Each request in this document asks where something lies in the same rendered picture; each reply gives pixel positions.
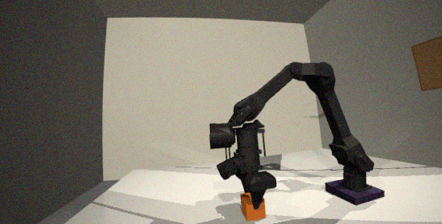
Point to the orange block with dark blue square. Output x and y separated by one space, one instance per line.
249 213

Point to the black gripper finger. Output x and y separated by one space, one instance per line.
256 197
242 178

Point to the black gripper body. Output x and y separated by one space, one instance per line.
255 181

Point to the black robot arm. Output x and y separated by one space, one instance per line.
321 80

